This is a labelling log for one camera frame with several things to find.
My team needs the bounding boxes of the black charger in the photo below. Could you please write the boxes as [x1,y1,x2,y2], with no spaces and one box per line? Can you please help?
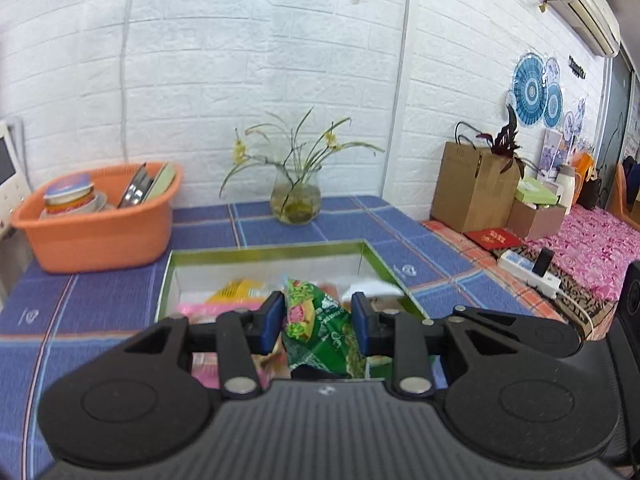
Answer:
[531,247,555,279]

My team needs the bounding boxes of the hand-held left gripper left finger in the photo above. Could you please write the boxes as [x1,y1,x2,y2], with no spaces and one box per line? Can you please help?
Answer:
[114,291,286,399]

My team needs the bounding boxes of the stacked bowls in basin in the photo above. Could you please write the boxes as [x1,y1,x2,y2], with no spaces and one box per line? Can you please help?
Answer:
[42,174,96,217]

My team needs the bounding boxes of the dark patterned cloth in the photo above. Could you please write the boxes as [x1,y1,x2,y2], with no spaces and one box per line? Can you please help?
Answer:
[505,245,619,332]

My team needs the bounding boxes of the small cardboard box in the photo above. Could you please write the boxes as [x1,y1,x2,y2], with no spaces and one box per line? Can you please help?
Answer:
[507,197,568,242]

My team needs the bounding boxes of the glass vase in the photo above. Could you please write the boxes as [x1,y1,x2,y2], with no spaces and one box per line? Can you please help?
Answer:
[270,165,322,226]

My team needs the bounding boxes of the yellow chip packet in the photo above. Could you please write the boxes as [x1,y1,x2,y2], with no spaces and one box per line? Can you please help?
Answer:
[207,280,266,306]

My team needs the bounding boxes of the green snack packet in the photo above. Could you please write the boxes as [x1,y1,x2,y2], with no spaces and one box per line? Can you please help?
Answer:
[280,277,369,379]

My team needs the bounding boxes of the orange plaid cloth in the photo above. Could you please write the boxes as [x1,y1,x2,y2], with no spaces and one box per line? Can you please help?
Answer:
[422,219,562,322]

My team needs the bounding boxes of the green cardboard box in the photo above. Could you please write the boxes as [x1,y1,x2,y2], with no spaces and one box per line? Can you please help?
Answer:
[156,241,436,392]

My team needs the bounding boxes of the white appliance with screen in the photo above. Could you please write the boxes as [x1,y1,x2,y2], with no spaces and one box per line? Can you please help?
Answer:
[0,119,32,242]

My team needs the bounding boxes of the white power strip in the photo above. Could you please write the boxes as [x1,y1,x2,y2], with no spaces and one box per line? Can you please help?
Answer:
[497,250,562,297]

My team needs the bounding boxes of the steel plate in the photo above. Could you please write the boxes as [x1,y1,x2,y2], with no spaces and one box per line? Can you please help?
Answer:
[117,162,154,209]

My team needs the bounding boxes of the yellow flower plant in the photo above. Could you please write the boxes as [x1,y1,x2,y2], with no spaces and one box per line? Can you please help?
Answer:
[219,106,386,201]

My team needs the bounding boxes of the white power cable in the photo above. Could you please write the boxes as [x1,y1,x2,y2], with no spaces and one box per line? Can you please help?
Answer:
[556,287,601,342]

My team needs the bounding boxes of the light green plate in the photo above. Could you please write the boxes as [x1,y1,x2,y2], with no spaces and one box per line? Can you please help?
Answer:
[145,162,177,202]

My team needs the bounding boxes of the white bowl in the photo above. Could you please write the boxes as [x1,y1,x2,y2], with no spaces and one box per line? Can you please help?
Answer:
[39,192,109,220]

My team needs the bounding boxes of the orange bag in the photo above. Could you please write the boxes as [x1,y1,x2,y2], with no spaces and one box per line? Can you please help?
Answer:
[572,152,599,211]

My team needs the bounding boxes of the wall poster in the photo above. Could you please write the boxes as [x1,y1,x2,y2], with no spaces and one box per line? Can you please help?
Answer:
[540,129,571,181]

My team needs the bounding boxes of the purple leaf plant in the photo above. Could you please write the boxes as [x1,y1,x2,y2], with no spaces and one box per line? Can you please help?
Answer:
[475,105,541,181]

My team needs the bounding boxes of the blue checked tablecloth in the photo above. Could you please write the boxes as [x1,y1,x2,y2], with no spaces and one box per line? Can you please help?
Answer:
[0,194,547,480]

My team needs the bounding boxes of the red booklet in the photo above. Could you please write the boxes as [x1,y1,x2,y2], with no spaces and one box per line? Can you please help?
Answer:
[464,227,524,250]

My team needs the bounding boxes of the white air conditioner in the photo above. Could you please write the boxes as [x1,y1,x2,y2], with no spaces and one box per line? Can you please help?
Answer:
[542,0,623,58]

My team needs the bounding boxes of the orange plastic basin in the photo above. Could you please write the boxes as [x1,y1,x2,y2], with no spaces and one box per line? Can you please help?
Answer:
[11,161,184,275]

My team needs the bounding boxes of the light green box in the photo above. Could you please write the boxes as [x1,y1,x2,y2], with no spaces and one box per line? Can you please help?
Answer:
[515,177,564,207]

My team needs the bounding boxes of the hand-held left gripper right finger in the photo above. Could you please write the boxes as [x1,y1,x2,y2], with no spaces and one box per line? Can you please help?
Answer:
[350,291,583,397]

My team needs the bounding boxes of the white thermos bottle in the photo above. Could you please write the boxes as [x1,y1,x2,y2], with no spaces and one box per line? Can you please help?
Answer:
[556,164,576,214]

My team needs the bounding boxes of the blue paper fan decoration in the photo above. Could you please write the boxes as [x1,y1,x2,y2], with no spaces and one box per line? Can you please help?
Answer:
[506,50,587,134]

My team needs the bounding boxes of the pink snack packet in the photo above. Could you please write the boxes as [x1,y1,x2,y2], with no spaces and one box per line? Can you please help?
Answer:
[192,352,222,390]
[177,300,265,319]

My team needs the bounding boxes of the brown paper bag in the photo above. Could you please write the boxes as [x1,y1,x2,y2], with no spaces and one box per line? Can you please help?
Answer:
[431,122,523,234]

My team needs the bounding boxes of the pink floral blanket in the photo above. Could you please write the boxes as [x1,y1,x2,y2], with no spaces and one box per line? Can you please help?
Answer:
[530,204,640,307]

